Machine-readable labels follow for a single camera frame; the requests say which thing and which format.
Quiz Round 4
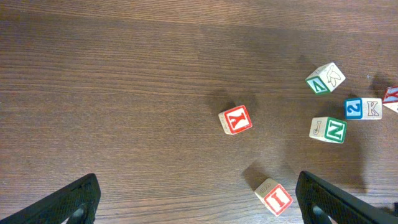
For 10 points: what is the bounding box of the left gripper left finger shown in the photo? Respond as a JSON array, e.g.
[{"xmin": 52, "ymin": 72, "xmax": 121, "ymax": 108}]
[{"xmin": 1, "ymin": 173, "xmax": 101, "ymax": 224}]

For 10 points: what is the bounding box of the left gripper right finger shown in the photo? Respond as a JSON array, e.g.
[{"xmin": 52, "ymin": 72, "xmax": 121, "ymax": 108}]
[{"xmin": 295, "ymin": 170, "xmax": 397, "ymax": 224}]

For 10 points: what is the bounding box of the red letter I block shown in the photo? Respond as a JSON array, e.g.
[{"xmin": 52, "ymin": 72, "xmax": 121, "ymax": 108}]
[{"xmin": 254, "ymin": 178, "xmax": 294, "ymax": 217}]

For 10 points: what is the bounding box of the green letter N block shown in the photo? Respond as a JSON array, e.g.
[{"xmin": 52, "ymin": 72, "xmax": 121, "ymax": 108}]
[{"xmin": 309, "ymin": 117, "xmax": 347, "ymax": 144}]

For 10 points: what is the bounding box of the letter K wooden block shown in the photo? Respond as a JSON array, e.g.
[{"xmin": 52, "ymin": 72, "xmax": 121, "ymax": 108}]
[{"xmin": 344, "ymin": 98, "xmax": 382, "ymax": 120}]

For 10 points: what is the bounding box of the plain wooden block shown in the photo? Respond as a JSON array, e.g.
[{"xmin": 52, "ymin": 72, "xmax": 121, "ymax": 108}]
[{"xmin": 382, "ymin": 86, "xmax": 398, "ymax": 112}]

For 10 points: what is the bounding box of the green letter V block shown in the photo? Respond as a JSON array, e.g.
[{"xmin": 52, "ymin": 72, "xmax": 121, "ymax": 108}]
[{"xmin": 305, "ymin": 62, "xmax": 346, "ymax": 95}]

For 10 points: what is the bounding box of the red letter Y block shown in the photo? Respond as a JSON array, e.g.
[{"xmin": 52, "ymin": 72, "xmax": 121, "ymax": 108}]
[{"xmin": 218, "ymin": 105, "xmax": 252, "ymax": 135}]

